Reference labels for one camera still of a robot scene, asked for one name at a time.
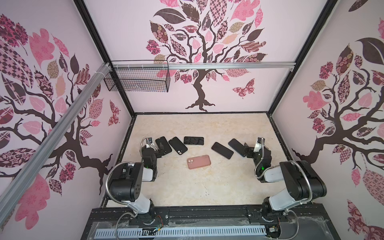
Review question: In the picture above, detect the left metal flexible conduit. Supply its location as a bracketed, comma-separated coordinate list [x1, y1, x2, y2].
[105, 162, 140, 205]

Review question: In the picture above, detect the black phone case horizontal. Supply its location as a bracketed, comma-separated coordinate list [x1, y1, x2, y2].
[183, 136, 205, 146]

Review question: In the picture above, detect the aluminium rail back horizontal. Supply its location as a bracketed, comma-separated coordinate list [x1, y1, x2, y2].
[112, 62, 296, 70]

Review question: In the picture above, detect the black base frame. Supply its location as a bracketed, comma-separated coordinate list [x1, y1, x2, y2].
[82, 204, 339, 240]

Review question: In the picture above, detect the black phone rightmost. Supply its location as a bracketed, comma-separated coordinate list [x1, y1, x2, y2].
[228, 139, 247, 158]

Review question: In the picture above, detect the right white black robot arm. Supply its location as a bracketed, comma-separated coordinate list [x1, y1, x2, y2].
[242, 143, 327, 222]

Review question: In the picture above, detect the black phone case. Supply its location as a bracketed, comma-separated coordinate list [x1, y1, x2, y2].
[155, 137, 172, 156]
[168, 137, 188, 155]

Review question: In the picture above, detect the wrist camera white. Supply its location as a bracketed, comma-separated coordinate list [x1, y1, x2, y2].
[146, 137, 156, 149]
[254, 137, 265, 155]

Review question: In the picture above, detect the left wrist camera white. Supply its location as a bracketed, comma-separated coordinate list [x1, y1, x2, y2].
[146, 137, 156, 149]

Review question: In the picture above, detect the aluminium rail left diagonal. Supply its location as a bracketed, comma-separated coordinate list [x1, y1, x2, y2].
[1, 63, 111, 224]

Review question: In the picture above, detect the white slotted cable duct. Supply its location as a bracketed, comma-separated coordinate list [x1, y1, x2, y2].
[94, 226, 267, 240]

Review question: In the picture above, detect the black wire basket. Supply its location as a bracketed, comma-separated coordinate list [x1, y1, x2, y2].
[104, 60, 171, 93]

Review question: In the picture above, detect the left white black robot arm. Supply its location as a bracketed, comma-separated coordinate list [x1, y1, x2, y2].
[105, 147, 158, 217]

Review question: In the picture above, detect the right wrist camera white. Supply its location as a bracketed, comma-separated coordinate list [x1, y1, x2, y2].
[254, 137, 265, 155]

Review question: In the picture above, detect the black phone case leftmost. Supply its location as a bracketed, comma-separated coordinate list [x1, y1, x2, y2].
[155, 137, 172, 156]

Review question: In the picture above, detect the purple smartphone black screen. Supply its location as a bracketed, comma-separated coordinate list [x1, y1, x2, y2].
[211, 142, 234, 160]

